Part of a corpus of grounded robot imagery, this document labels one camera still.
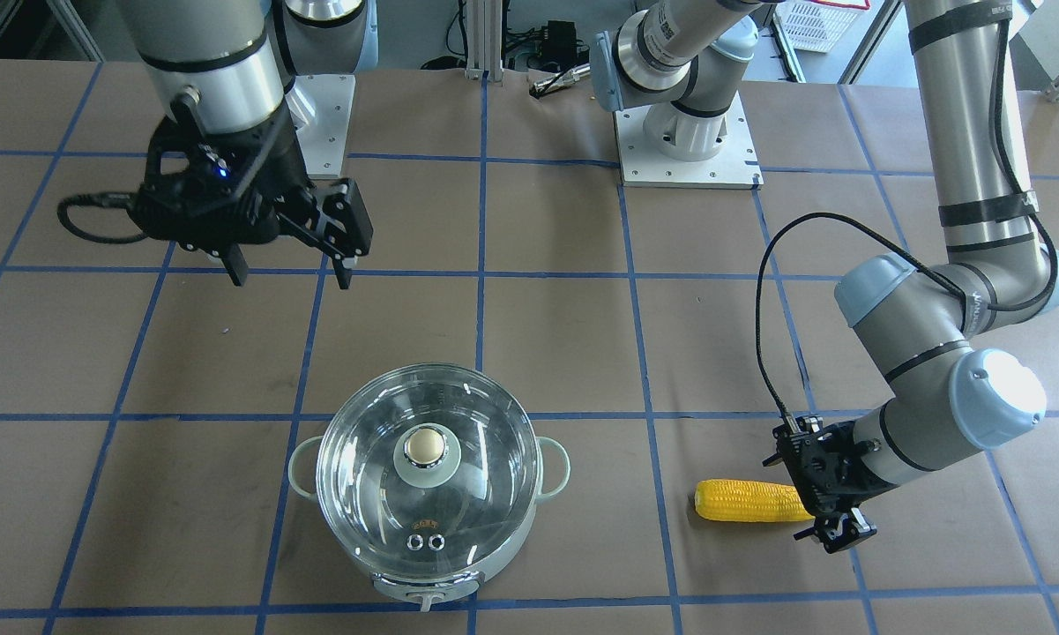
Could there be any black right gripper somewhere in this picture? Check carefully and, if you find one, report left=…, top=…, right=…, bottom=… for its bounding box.
left=129, top=114, right=375, bottom=290

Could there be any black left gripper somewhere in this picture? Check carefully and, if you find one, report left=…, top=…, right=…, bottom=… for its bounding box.
left=762, top=415, right=891, bottom=554

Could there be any yellow corn cob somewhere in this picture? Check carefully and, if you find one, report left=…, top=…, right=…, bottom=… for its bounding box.
left=693, top=479, right=814, bottom=523

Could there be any glass pot lid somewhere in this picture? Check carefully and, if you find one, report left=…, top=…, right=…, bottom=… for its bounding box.
left=316, top=362, right=543, bottom=585

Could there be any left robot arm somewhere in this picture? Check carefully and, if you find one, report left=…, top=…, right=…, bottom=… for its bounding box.
left=590, top=1, right=1059, bottom=552

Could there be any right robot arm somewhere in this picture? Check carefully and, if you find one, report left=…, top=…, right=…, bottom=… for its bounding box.
left=119, top=1, right=377, bottom=289

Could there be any pale green pot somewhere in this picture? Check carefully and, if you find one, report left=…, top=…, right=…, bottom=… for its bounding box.
left=287, top=363, right=572, bottom=613

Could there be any white plastic basket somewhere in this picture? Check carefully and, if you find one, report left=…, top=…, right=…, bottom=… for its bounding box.
left=776, top=1, right=870, bottom=53

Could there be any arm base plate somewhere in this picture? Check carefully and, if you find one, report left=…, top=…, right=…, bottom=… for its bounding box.
left=614, top=93, right=764, bottom=191
left=286, top=75, right=356, bottom=180

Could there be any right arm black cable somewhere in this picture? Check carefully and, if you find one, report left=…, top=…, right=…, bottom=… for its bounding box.
left=56, top=193, right=146, bottom=244

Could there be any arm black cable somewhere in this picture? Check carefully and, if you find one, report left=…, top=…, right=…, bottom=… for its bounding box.
left=754, top=18, right=1059, bottom=424
left=56, top=193, right=146, bottom=244

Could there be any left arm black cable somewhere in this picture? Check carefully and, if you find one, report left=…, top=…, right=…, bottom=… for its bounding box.
left=754, top=18, right=1059, bottom=424

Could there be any aluminium frame post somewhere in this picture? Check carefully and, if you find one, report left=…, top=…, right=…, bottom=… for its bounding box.
left=464, top=0, right=505, bottom=83

